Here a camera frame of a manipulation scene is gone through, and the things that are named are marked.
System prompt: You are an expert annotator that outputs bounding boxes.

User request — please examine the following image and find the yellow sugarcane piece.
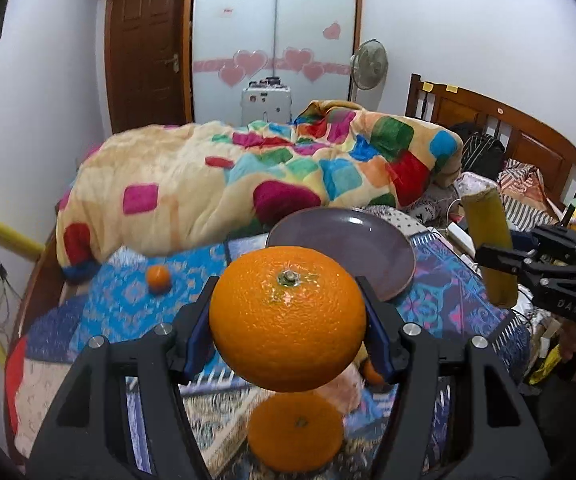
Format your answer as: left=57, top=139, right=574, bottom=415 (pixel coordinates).
left=455, top=172, right=518, bottom=309

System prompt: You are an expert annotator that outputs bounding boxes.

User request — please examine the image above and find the colourful patchwork blanket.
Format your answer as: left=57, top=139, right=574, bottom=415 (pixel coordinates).
left=56, top=101, right=463, bottom=281

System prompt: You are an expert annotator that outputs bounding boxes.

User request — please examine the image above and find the large orange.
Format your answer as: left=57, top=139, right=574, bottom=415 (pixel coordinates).
left=248, top=392, right=344, bottom=474
left=209, top=246, right=366, bottom=392

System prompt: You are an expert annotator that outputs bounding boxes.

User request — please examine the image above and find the small mandarin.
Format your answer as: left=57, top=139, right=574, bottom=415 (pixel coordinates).
left=361, top=359, right=385, bottom=387
left=146, top=264, right=172, bottom=295

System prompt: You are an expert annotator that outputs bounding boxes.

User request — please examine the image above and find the black striped bag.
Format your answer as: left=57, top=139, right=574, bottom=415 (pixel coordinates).
left=462, top=132, right=505, bottom=181

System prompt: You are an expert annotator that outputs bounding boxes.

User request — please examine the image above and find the small mandarin far left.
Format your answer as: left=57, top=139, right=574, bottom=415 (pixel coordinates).
left=146, top=264, right=172, bottom=295

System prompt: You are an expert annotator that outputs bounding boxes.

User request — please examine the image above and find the standing electric fan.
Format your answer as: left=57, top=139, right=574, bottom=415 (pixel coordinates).
left=350, top=39, right=389, bottom=101

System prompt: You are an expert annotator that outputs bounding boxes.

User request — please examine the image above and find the white wardrobe with hearts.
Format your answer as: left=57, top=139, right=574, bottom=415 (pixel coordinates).
left=192, top=0, right=357, bottom=126

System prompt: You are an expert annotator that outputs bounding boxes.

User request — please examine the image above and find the white suitcase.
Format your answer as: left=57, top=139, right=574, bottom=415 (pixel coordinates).
left=240, top=76, right=292, bottom=126

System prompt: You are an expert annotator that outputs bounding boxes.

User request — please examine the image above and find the purple round plate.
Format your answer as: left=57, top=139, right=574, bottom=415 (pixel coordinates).
left=266, top=207, right=416, bottom=301

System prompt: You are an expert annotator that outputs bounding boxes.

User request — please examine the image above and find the pomelo segment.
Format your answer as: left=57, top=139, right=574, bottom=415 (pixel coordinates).
left=315, top=363, right=364, bottom=415

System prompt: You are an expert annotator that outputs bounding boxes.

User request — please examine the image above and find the small mandarin right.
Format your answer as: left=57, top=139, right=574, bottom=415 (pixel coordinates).
left=361, top=359, right=385, bottom=387

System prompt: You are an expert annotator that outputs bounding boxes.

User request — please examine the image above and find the patterned blue tablecloth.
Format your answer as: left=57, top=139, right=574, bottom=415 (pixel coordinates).
left=26, top=246, right=548, bottom=479

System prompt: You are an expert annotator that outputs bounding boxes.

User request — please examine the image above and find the brown wooden door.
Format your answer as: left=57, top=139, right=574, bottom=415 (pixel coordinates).
left=104, top=0, right=187, bottom=133

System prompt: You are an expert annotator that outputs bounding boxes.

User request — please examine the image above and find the wooden headboard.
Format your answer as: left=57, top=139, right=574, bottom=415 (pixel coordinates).
left=405, top=74, right=576, bottom=210

